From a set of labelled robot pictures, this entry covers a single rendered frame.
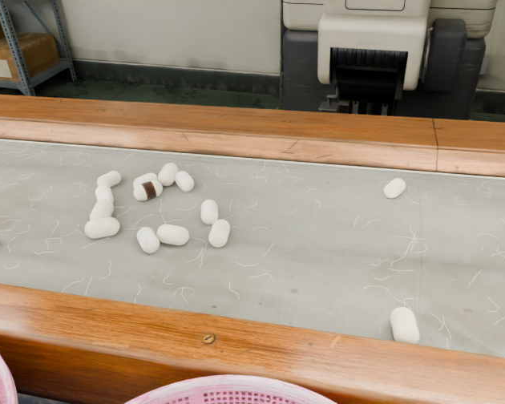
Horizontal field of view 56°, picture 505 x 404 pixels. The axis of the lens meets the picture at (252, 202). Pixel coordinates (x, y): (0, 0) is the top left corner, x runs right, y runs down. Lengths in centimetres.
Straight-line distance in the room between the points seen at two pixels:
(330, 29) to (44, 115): 60
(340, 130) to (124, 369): 44
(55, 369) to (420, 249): 37
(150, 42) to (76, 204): 240
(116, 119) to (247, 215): 30
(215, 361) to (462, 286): 25
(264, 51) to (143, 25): 72
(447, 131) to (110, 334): 51
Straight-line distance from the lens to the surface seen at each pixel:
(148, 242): 51
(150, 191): 60
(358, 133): 69
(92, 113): 81
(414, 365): 40
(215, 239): 51
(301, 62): 144
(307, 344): 40
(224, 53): 281
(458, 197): 62
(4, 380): 42
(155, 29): 295
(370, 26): 108
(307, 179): 62
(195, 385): 38
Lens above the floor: 108
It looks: 35 degrees down
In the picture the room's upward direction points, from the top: 3 degrees counter-clockwise
